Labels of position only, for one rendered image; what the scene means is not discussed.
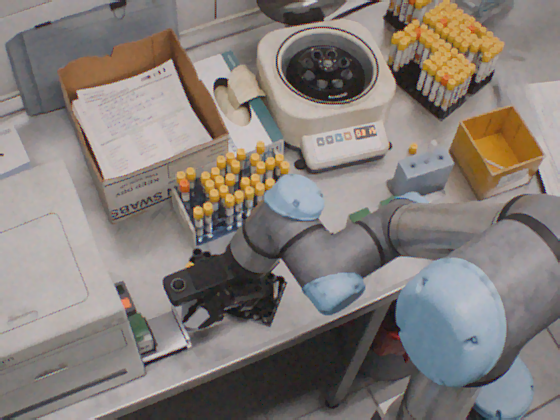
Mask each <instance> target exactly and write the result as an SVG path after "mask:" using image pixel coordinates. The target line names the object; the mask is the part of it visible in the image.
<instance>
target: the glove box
mask: <svg viewBox="0 0 560 420"><path fill-rule="evenodd" d="M193 65H194V67H195V68H196V70H197V71H196V73H197V76H198V78H199V79H202V81H203V82H204V84H205V86H206V87H207V89H208V91H209V92H210V94H211V96H212V98H213V99H214V101H215V102H216V105H217V107H218V109H219V111H220V114H221V118H222V119H223V121H224V123H225V126H226V128H227V130H228V132H229V152H233V153H234V154H235V157H236V154H237V150H238V148H241V147H242V148H245V159H244V160H246V159H249V158H250V156H251V154H253V153H256V151H255V146H256V142H257V141H258V140H262V141H264V143H265V152H267V151H270V150H274V149H276V150H277V151H278V153H279V154H283V153H284V137H283V135H282V134H281V132H280V130H279V128H278V126H277V124H276V123H275V121H274V119H273V118H272V116H271V114H270V112H268V110H267V108H266V107H265V103H266V94H264V92H263V91H262V90H260V89H259V87H258V82H257V81H256V76H255V75H254V74H253V73H252V72H251V71H250V70H249V69H247V67H246V65H240V63H239V62H238V60H237V58H236V56H235V54H234V52H233V51H232V50H229V51H226V52H223V53H220V54H218V55H215V56H212V57H209V58H206V59H203V60H200V61H198V62H195V63H193ZM260 97H261V98H260ZM261 99H262V100H261ZM265 152H264V153H265ZM236 161H237V157H236Z"/></svg>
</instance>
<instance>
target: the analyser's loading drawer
mask: <svg viewBox="0 0 560 420"><path fill-rule="evenodd" d="M170 307H171V311H170V312H168V313H166V314H161V315H159V316H157V317H155V318H152V319H150V320H149V321H148V320H146V318H145V317H144V318H143V319H144V320H145V323H146V325H147V328H148V330H149V332H150V334H151V337H152V339H153V344H154V347H155V350H152V351H151V352H146V353H144V354H142V355H141V357H142V359H143V363H144V362H145V361H150V360H152V359H154V358H156V357H158V356H163V355H164V354H166V353H169V352H171V351H175V350H177V349H179V348H182V347H184V346H185V345H187V348H188V347H190V346H191V343H190V337H189V335H188V334H187V332H186V329H185V327H184V325H183V323H182V321H181V319H180V317H179V315H178V313H177V310H176V308H175V306H173V305H171V306H170Z"/></svg>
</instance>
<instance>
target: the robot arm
mask: <svg viewBox="0 0 560 420"><path fill-rule="evenodd" d="M324 207H325V200H324V199H323V193H322V191H321V190H320V188H319V187H318V186H317V185H316V184H315V183H314V182H313V181H312V180H310V179H309V178H307V177H305V176H303V175H300V174H295V173H289V174H286V175H284V176H282V177H281V178H280V179H279V180H278V181H277V182H276V183H275V184H274V186H273V187H272V188H271V189H269V190H268V191H266V193H265V194H264V197H263V199H262V200H261V201H260V202H259V204H258V205H257V206H256V207H255V209H254V210H253V211H252V213H251V214H250V215H249V216H248V218H247V219H246V220H245V221H244V222H243V223H242V224H241V227H240V228H239V230H238V231H237V232H236V233H235V235H234V236H233V238H232V239H231V241H230V243H229V244H228V245H227V247H226V251H225V253H223V254H220V255H218V256H213V257H211V258H209V259H206V260H204V261H201V262H199V263H197V264H194V265H192V266H190V267H188V268H185V269H183V270H178V271H176V272H174V273H172V274H169V275H167V276H165V277H163V279H162V285H163V288H164V291H165V293H166V296H167V298H168V300H169V302H170V303H171V304H172V305H173V306H175V307H176V306H182V314H181V321H182V323H183V325H184V327H185V329H186V331H195V330H199V329H203V328H205V327H207V328H209V327H213V326H215V325H217V324H219V323H220V322H221V321H222V320H223V319H224V318H225V314H226V312H225V310H226V309H227V308H231V307H236V306H240V305H242V303H245V304H244V305H243V306H241V308H240V309H239V311H243V310H248V309H251V308H252V307H253V306H254V305H255V304H256V303H257V302H258V300H259V299H260V298H261V297H262V296H263V295H264V294H265V293H266V291H265V289H264V288H263V286H262V282H263V281H264V280H265V279H266V278H267V277H268V275H269V274H270V273H271V272H272V271H273V270H274V269H275V267H276V266H277V265H278V264H279V263H281V262H280V260H281V259H282V260H283V262H284V263H285V264H286V265H287V267H288V270H289V271H290V273H291V274H292V276H293V277H294V279H295V280H296V282H297V283H298V285H299V286H300V287H301V288H302V292H303V293H304V295H306V296H307V297H308V298H309V299H310V301H311V302H312V303H313V304H314V306H315V308H316V309H317V310H318V312H319V313H320V314H322V315H325V316H331V315H334V314H336V313H338V312H340V311H342V310H343V309H345V308H347V307H348V306H349V305H350V304H352V303H354V302H355V301H356V300H357V299H358V298H360V296H361V294H362V293H363V292H364V291H365V285H364V281H363V279H364V278H365V277H367V276H368V275H369V274H371V273H373V272H374V271H376V270H378V269H379V268H381V267H383V266H384V265H386V264H387V263H390V262H392V261H394V260H395V259H397V258H399V257H414V258H422V259H429V260H436V261H434V262H432V263H431V264H430V265H428V266H426V267H425V268H423V269H422V270H420V272H419V273H418V274H417V275H416V276H415V277H414V278H412V279H411V280H409V281H408V282H407V283H406V285H405V287H404V288H403V289H402V291H401V293H400V294H399V297H398V300H397V306H396V316H395V319H396V324H397V326H398V327H399V328H400V329H401V331H400V333H399V334H400V335H399V337H400V340H401V341H402V344H403V346H404V348H405V349H404V350H405V351H406V352H407V354H408V356H409V357H410V359H411V361H412V362H413V364H415V365H414V368H413V371H412V373H411V376H410V380H409V382H408V385H407V388H406V390H405V393H403V394H401V395H400V396H399V397H397V398H396V399H395V400H393V402H392V404H391V405H390V406H389V408H388V409H387V411H386V413H385V416H384V418H383V420H519V419H521V418H522V417H523V416H524V415H525V414H526V412H527V410H528V409H529V407H530V406H531V403H532V401H533V397H534V383H533V380H532V379H533V377H532V375H531V373H530V372H529V368H528V367H527V366H526V365H525V363H524V361H522V360H521V358H519V357H518V355H519V353H520V351H521V350H522V348H523V347H524V346H525V345H526V344H527V343H528V342H529V341H530V340H531V339H532V338H533V337H534V336H536V335H537V334H538V333H539V332H542V331H544V329H546V328H547V327H548V326H550V325H551V324H552V323H553V322H555V321H556V320H557V319H558V318H560V197H558V196H554V195H548V194H523V195H518V196H514V197H512V198H511V199H509V200H508V201H507V202H506V203H429V202H428V200H427V199H426V198H425V197H424V196H420V194H419V193H417V192H414V191H412V192H407V193H406V194H404V195H402V196H398V197H395V198H393V199H392V200H391V201H390V202H389V203H388V204H386V205H384V206H383V207H381V208H379V209H378V210H376V211H375V212H373V213H371V214H369V215H366V216H364V217H362V218H360V219H359V220H358V221H356V222H354V223H352V224H351V225H349V226H347V227H345V228H343V229H342V230H340V231H338V232H336V233H335V234H333V235H331V234H330V232H329V231H328V230H327V228H326V227H325V225H324V224H323V223H322V221H321V220H319V217H320V216H321V213H322V211H323V209H324ZM254 287H256V288H260V291H254V290H255V288H254ZM253 298H256V300H255V301H254V302H253V304H252V305H248V304H249V302H250V301H251V300H252V299H253ZM247 305H248V306H247ZM195 311H196V312H195ZM193 313H195V314H194V315H193V316H192V314H193Z"/></svg>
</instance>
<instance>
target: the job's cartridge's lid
mask: <svg viewBox="0 0 560 420"><path fill-rule="evenodd" d="M128 319H129V322H130V325H131V328H132V331H133V334H134V336H135V338H136V341H137V342H139V341H141V340H145V338H144V335H145V334H147V333H149V330H148V328H147V326H146V323H145V321H144V319H143V317H142V315H141V313H137V314H136V315H131V316H129V317H128Z"/></svg>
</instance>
